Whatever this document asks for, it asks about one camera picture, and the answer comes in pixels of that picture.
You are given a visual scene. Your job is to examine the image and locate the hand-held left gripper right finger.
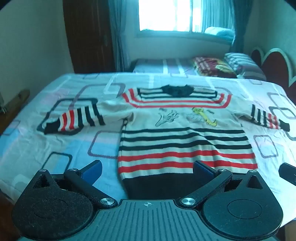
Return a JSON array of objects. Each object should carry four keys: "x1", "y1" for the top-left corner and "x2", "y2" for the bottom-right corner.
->
[{"x1": 179, "y1": 160, "x2": 265, "y2": 208}]

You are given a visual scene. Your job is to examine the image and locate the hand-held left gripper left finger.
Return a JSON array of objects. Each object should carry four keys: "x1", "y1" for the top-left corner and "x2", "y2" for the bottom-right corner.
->
[{"x1": 32, "y1": 159, "x2": 118, "y2": 208}]

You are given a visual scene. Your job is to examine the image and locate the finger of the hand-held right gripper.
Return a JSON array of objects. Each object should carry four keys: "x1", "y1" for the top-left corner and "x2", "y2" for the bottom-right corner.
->
[{"x1": 278, "y1": 163, "x2": 296, "y2": 186}]

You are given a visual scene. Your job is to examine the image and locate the striped knit sweater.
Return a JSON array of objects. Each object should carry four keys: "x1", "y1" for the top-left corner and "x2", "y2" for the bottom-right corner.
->
[{"x1": 43, "y1": 85, "x2": 290, "y2": 200}]

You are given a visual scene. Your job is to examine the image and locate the bed with patterned sheet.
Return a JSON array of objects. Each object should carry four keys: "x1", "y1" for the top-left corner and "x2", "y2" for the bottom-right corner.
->
[{"x1": 0, "y1": 72, "x2": 296, "y2": 229}]

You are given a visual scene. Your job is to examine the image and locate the red folded blanket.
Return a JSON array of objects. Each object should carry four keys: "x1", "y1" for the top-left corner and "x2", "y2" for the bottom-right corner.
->
[{"x1": 193, "y1": 56, "x2": 237, "y2": 78}]

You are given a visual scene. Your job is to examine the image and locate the red heart-shaped headboard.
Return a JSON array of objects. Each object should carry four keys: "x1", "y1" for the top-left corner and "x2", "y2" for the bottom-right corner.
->
[{"x1": 251, "y1": 46, "x2": 296, "y2": 102}]

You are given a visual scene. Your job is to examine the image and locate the striped pillow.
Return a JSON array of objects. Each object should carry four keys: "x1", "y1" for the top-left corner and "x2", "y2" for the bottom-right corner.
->
[{"x1": 224, "y1": 52, "x2": 267, "y2": 81}]

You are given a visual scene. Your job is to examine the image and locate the bed with striped sheet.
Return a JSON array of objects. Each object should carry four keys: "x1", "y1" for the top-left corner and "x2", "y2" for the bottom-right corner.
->
[{"x1": 131, "y1": 58, "x2": 266, "y2": 81}]

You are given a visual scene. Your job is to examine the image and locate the dark wooden door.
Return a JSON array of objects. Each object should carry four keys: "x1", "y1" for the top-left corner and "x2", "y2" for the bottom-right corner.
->
[{"x1": 63, "y1": 0, "x2": 116, "y2": 74}]

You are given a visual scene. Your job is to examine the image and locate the light folded blanket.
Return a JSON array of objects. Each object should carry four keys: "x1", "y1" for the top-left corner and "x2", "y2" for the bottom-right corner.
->
[{"x1": 205, "y1": 26, "x2": 235, "y2": 41}]

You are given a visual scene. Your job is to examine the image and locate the blue curtain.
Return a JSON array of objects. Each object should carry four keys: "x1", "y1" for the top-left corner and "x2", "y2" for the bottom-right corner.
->
[
  {"x1": 231, "y1": 0, "x2": 252, "y2": 55},
  {"x1": 109, "y1": 0, "x2": 139, "y2": 73}
]

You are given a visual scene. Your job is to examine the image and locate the window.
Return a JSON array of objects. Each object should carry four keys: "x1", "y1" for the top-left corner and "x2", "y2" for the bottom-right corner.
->
[{"x1": 138, "y1": 0, "x2": 236, "y2": 33}]

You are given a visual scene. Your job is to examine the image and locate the wooden bed frame rail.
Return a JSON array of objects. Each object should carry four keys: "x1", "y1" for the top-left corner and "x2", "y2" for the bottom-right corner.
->
[{"x1": 0, "y1": 89, "x2": 30, "y2": 135}]

